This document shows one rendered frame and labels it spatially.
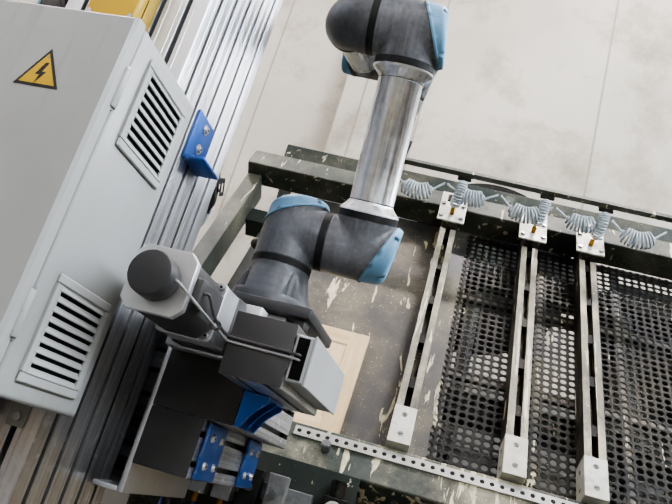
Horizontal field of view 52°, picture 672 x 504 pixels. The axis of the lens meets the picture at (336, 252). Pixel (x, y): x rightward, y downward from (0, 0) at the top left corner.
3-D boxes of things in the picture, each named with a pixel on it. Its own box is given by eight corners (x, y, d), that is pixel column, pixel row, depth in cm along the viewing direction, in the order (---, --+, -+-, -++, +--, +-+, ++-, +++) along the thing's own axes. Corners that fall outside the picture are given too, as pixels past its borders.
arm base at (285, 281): (296, 309, 122) (312, 257, 125) (218, 291, 126) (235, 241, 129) (312, 331, 136) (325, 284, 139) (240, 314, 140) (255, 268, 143)
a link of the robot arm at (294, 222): (257, 266, 140) (277, 206, 145) (321, 282, 139) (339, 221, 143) (247, 245, 129) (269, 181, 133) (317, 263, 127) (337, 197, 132)
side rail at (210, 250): (112, 394, 200) (108, 368, 193) (247, 194, 285) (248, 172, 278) (131, 399, 199) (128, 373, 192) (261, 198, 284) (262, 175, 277)
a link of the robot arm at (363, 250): (319, 269, 141) (382, 2, 138) (391, 287, 140) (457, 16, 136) (308, 273, 130) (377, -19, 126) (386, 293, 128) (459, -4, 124)
